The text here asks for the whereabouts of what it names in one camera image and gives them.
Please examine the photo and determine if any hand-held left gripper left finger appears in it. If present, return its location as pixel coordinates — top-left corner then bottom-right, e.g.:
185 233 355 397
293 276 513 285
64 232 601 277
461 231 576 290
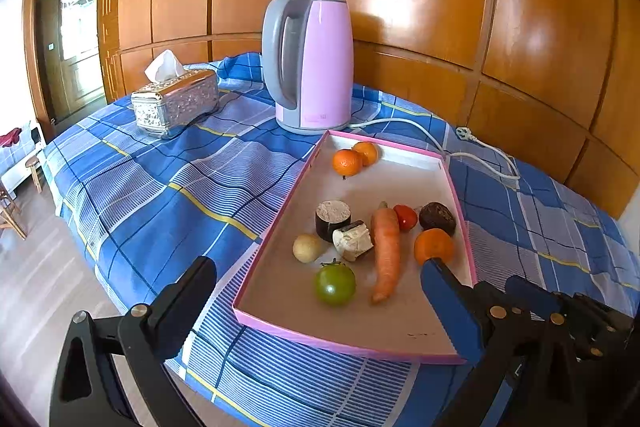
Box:
49 255 218 427

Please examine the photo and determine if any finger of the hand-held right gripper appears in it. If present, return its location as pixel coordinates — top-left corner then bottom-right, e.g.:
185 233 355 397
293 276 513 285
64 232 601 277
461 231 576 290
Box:
505 276 563 319
471 281 508 308

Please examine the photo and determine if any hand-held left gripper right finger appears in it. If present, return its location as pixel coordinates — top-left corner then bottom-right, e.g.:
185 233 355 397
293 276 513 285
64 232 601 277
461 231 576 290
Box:
420 258 588 427

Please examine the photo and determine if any large orange mandarin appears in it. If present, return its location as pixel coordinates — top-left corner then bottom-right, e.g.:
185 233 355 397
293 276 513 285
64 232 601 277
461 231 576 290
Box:
414 228 455 267
332 148 363 178

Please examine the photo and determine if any orange carrot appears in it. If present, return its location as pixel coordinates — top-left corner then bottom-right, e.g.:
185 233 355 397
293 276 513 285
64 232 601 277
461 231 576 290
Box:
371 202 402 305

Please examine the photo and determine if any dark brown round fruit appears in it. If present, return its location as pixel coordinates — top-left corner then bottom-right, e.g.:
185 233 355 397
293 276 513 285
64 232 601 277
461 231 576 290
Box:
419 202 457 236

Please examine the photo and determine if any small red tomato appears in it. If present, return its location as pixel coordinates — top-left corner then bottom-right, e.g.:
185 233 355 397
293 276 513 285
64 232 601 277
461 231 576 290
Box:
393 204 418 231

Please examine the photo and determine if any pink-rimmed white tray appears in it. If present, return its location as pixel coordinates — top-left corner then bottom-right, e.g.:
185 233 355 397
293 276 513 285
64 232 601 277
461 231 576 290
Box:
232 129 478 365

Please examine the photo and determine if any small yellow potato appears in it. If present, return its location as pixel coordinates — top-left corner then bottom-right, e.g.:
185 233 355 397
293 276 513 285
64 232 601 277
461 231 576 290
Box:
292 233 323 264

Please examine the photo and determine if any irregular eggplant piece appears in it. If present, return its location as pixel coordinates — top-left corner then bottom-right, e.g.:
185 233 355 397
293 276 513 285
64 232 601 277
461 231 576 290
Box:
332 221 375 263

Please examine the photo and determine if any green tomato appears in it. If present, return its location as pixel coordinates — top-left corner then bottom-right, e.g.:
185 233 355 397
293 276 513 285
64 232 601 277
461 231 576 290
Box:
314 259 357 306

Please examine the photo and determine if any round eggplant piece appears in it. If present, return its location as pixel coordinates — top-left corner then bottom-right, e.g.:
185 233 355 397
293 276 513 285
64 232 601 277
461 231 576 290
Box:
315 200 352 243

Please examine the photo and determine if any small orange mandarin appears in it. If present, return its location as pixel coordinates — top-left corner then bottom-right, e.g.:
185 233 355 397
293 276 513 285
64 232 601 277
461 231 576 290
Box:
352 142 379 166

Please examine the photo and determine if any blue plaid cloth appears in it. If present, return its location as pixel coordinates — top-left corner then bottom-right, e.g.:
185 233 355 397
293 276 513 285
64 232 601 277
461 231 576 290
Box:
45 52 640 427

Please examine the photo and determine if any silver embossed tissue box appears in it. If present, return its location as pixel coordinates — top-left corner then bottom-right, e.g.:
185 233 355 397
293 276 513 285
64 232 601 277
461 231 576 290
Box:
131 69 221 140

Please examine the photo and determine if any small wooden stool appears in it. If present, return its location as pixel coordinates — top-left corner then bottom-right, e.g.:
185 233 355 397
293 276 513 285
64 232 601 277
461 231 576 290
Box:
25 156 47 194

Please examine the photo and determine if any wooden chair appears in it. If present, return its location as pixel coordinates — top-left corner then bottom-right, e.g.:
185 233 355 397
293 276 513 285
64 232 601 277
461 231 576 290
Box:
0 184 27 242

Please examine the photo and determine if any white furniture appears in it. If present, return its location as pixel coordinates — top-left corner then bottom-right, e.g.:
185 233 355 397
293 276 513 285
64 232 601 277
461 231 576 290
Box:
0 121 47 200

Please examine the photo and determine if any white tissue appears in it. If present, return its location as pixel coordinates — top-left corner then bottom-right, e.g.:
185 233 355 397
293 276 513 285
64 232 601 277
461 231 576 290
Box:
145 49 185 82

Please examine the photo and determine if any pink electric kettle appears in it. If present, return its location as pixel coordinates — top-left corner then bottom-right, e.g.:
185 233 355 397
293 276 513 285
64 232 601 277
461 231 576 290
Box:
262 0 355 136

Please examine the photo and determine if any wooden glazed door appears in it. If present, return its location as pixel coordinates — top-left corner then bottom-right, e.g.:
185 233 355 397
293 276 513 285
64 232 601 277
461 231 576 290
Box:
25 0 111 125

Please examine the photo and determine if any white power cable with plug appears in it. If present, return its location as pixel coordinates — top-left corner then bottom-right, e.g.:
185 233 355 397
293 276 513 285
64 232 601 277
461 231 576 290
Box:
347 117 521 180

